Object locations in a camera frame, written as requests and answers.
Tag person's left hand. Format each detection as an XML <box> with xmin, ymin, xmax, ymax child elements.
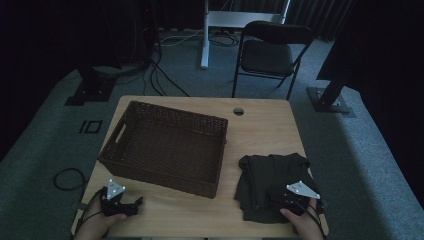
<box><xmin>73</xmin><ymin>199</ymin><xmax>128</xmax><ymax>240</ymax></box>

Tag brown woven basket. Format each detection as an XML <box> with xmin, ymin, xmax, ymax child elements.
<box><xmin>97</xmin><ymin>100</ymin><xmax>229</xmax><ymax>200</ymax></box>

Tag dark curtain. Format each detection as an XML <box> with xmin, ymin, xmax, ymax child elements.
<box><xmin>289</xmin><ymin>0</ymin><xmax>355</xmax><ymax>42</ymax></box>

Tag black metal stand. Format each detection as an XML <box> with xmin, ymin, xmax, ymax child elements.
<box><xmin>64</xmin><ymin>64</ymin><xmax>118</xmax><ymax>107</ymax></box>
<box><xmin>306</xmin><ymin>49</ymin><xmax>356</xmax><ymax>118</ymax></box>

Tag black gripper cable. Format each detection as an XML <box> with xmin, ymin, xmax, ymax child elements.
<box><xmin>298</xmin><ymin>199</ymin><xmax>329</xmax><ymax>239</ymax></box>
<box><xmin>72</xmin><ymin>189</ymin><xmax>105</xmax><ymax>238</ymax></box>

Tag black folding chair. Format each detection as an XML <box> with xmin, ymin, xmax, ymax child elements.
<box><xmin>231</xmin><ymin>20</ymin><xmax>315</xmax><ymax>101</ymax></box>

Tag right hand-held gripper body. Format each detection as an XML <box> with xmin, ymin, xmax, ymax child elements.
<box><xmin>276</xmin><ymin>180</ymin><xmax>322</xmax><ymax>216</ymax></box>

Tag black floor cables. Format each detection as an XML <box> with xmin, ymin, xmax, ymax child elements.
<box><xmin>142</xmin><ymin>46</ymin><xmax>192</xmax><ymax>98</ymax></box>

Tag white floor cable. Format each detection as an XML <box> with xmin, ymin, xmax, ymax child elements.
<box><xmin>159</xmin><ymin>28</ymin><xmax>205</xmax><ymax>47</ymax></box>

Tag person's right hand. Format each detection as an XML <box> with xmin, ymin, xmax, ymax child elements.
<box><xmin>279</xmin><ymin>198</ymin><xmax>325</xmax><ymax>240</ymax></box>

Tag dark grey pants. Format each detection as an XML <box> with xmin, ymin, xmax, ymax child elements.
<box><xmin>233</xmin><ymin>152</ymin><xmax>322</xmax><ymax>224</ymax></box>

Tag black cable loop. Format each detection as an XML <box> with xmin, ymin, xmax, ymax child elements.
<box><xmin>53</xmin><ymin>167</ymin><xmax>87</xmax><ymax>192</ymax></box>

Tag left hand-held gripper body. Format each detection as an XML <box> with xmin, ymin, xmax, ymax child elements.
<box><xmin>99</xmin><ymin>178</ymin><xmax>130</xmax><ymax>218</ymax></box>

